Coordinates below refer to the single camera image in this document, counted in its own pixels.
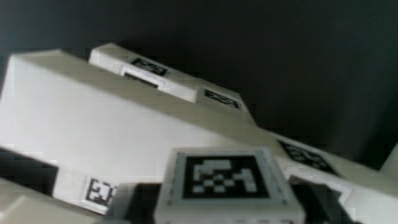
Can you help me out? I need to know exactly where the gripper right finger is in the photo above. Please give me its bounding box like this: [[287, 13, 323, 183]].
[[287, 176, 362, 224]]

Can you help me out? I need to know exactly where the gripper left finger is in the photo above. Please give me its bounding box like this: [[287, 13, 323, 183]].
[[99, 181, 165, 224]]

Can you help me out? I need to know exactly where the white chair leg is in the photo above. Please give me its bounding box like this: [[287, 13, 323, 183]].
[[51, 168, 117, 214]]

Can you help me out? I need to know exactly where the white leg with marker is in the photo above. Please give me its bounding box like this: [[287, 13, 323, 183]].
[[152, 147, 305, 224]]

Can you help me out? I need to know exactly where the white chair back frame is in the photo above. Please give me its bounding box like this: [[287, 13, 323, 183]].
[[0, 50, 398, 224]]

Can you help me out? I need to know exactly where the white chair seat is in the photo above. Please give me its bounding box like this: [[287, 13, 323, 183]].
[[88, 43, 254, 123]]

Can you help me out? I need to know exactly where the white right fence rail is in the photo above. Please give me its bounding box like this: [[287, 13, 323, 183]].
[[380, 144, 398, 179]]

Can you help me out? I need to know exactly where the white fence rail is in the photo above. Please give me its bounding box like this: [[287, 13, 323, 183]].
[[0, 178, 101, 224], [380, 144, 398, 179]]

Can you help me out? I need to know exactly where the white front fence rail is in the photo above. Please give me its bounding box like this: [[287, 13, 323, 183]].
[[0, 178, 101, 224]]

